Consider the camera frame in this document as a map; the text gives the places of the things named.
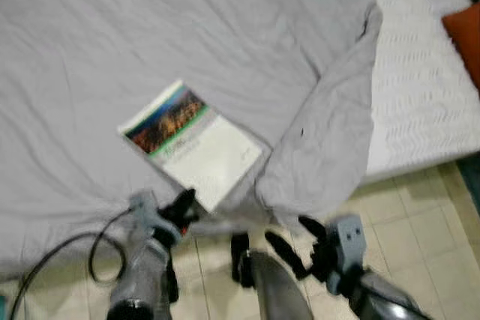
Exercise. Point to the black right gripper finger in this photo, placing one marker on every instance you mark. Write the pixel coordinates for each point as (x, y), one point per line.
(289, 256)
(313, 228)

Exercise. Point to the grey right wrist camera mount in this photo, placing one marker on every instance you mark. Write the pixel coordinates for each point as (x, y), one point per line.
(346, 245)

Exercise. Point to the orange pillow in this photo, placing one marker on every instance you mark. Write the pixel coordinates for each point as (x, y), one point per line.
(466, 39)

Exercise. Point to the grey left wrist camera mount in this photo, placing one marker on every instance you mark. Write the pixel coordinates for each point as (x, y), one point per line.
(146, 211)

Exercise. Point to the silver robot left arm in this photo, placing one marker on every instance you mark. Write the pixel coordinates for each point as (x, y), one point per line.
(139, 282)

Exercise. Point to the white book with landscape photo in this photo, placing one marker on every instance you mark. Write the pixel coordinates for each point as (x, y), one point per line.
(202, 155)

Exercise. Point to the dark teal floor rug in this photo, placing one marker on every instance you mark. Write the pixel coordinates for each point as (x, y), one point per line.
(471, 185)

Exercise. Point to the white patterned mattress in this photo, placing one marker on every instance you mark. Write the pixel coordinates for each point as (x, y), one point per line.
(420, 73)

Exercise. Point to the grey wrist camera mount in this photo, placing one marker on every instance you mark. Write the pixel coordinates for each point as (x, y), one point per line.
(346, 245)
(146, 211)

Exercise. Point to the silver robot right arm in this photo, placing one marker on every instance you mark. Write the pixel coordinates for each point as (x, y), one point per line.
(382, 301)

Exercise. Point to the grey robot right leg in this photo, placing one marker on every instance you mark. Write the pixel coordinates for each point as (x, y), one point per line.
(277, 290)

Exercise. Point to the grey duvet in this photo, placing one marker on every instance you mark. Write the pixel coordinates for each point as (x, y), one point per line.
(150, 35)

